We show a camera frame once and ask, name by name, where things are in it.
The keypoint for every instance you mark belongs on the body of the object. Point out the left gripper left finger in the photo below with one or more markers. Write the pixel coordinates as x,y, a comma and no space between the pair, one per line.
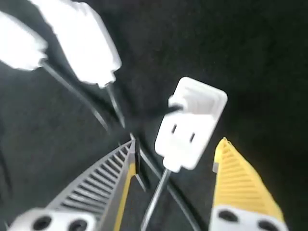
96,183

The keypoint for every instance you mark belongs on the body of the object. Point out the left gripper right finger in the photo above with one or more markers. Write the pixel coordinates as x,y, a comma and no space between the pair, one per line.
235,183

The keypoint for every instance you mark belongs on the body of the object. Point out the white outlet socket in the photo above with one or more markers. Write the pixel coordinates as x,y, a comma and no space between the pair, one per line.
84,41
183,142

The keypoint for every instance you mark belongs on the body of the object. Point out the white two-prong plug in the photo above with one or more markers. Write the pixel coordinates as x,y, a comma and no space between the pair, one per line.
204,98
16,43

